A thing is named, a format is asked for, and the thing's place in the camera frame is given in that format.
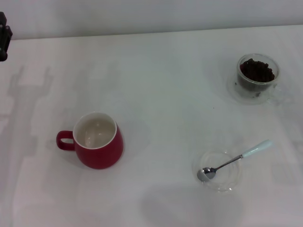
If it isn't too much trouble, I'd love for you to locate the clear glass dish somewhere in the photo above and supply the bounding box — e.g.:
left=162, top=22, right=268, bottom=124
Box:
left=192, top=150, right=243, bottom=193

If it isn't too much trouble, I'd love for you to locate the metal spoon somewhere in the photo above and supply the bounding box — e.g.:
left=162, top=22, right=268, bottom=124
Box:
left=196, top=139, right=274, bottom=183

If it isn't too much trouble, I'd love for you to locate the clear glass cup with handle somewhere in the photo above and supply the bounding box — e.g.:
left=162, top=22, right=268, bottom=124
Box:
left=237, top=53, right=285, bottom=106

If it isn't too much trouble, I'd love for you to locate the red ceramic mug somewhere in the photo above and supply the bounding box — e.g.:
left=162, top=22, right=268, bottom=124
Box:
left=56, top=111, right=124, bottom=170

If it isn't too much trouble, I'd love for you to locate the pile of coffee beans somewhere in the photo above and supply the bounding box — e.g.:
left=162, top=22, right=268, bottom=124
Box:
left=238, top=59, right=276, bottom=92

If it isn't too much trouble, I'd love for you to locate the clear glass saucer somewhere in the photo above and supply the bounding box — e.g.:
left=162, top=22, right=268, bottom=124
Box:
left=226, top=70, right=285, bottom=106

